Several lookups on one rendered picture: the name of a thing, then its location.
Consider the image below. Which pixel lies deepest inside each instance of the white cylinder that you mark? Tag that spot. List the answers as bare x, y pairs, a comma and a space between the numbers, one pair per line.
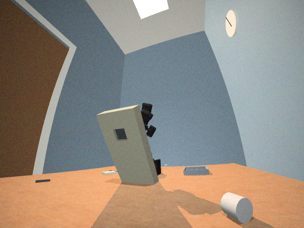
238, 207

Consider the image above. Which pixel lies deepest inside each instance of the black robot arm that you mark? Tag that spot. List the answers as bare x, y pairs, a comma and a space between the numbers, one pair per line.
146, 112

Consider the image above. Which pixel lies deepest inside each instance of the grey rectangular panel with square hole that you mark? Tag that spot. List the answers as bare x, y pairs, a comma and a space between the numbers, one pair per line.
125, 135

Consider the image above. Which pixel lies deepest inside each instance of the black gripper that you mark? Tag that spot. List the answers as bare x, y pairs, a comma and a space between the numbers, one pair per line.
150, 130

